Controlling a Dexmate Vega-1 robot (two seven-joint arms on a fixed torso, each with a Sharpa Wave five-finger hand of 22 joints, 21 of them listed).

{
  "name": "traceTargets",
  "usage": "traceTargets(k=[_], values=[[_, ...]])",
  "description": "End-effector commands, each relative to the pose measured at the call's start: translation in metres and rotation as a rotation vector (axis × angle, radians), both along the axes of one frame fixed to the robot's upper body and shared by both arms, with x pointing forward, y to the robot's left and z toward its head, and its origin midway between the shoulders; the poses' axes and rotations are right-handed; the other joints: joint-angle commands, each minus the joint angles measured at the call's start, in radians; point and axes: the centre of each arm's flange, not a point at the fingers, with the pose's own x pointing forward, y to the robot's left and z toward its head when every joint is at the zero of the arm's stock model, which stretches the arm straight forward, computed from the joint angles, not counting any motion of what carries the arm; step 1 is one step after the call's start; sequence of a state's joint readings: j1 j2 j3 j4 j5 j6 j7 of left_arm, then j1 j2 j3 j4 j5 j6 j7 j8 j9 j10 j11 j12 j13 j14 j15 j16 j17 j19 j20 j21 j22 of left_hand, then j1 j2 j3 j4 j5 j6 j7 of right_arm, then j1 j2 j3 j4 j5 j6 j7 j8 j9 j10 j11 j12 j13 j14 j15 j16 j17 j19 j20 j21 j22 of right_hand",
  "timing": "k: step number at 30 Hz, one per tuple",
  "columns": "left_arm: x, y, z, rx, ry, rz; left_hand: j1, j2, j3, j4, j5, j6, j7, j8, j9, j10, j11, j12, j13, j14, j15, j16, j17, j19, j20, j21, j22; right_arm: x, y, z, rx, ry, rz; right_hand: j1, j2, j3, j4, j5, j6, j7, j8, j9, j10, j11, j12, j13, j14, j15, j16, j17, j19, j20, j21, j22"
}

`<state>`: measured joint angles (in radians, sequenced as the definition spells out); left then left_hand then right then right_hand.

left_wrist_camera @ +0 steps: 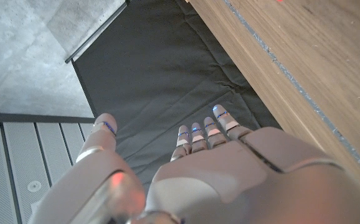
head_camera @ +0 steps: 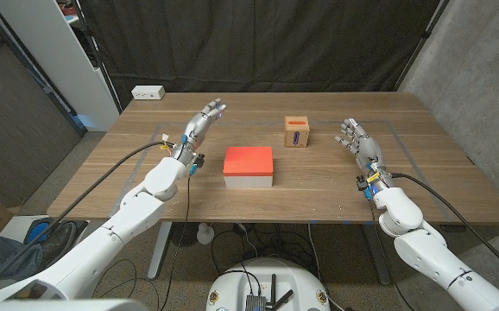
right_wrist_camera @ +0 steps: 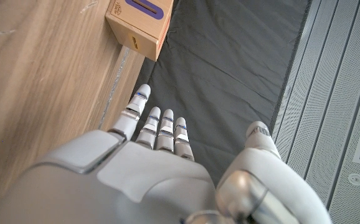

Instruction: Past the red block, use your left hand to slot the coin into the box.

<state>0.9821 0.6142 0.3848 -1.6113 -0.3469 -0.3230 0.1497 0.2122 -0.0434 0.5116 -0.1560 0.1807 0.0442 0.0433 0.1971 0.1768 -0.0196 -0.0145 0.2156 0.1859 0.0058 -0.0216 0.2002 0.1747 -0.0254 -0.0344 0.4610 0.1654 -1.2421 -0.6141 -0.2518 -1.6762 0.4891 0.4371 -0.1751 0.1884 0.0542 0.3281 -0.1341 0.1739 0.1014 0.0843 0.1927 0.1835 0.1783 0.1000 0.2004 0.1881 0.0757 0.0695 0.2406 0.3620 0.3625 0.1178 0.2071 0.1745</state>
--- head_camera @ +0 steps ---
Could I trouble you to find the white power outlet box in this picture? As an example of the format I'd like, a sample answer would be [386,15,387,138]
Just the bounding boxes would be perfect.
[130,85,166,101]

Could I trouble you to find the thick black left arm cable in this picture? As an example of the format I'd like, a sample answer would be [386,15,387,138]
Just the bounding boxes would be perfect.
[0,141,177,299]

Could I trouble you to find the grey table leg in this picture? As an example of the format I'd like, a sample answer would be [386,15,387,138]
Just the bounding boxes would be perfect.
[361,222,392,286]

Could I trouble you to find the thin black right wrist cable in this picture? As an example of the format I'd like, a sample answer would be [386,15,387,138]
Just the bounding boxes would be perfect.
[368,197,411,311]

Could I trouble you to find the white floor cable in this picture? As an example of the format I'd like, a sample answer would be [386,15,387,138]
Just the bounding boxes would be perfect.
[306,222,345,311]

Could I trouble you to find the black backdrop stand pole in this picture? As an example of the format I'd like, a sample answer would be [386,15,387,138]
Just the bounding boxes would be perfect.
[394,0,452,92]
[72,0,123,113]

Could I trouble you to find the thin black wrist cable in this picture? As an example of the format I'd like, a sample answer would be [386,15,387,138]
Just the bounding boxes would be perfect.
[158,174,193,311]
[368,197,411,311]

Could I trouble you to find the red topped white block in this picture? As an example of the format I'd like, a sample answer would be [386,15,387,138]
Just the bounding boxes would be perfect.
[223,146,275,188]

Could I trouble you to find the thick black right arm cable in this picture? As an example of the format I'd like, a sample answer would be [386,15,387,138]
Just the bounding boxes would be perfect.
[390,172,499,284]

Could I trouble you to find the black curtain backdrop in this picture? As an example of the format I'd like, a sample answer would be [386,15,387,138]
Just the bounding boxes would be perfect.
[79,0,443,109]

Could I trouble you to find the grey electronics module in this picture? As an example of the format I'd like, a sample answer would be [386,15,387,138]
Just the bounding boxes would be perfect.
[244,294,268,311]

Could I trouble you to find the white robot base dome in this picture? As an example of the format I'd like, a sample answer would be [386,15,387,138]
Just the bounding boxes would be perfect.
[205,257,332,311]

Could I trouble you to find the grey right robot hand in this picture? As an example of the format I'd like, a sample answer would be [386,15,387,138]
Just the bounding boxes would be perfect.
[334,117,391,189]

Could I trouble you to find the wooden slotted box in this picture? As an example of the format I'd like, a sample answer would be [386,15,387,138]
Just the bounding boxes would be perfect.
[283,115,311,149]

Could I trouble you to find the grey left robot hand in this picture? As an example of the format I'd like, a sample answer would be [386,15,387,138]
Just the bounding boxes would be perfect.
[171,98,228,168]

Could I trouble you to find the small white round stand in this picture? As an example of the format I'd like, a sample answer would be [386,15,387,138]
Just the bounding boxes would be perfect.
[196,222,216,245]

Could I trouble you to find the white table leg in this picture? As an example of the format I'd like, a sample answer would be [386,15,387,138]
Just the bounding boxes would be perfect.
[147,221,173,280]

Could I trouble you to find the white cabinet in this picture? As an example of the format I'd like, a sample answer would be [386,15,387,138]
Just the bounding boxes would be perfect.
[0,0,120,132]

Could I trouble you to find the thin black left wrist cable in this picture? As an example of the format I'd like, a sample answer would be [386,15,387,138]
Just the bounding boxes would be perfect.
[158,174,193,311]

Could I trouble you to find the black leather shoe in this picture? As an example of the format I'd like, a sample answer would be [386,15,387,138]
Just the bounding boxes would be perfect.
[37,220,78,257]

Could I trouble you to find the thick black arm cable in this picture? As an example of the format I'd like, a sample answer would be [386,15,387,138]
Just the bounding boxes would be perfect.
[0,141,177,299]
[390,172,499,284]

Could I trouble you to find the black round fan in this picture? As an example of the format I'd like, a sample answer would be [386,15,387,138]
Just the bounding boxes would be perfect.
[170,222,199,248]

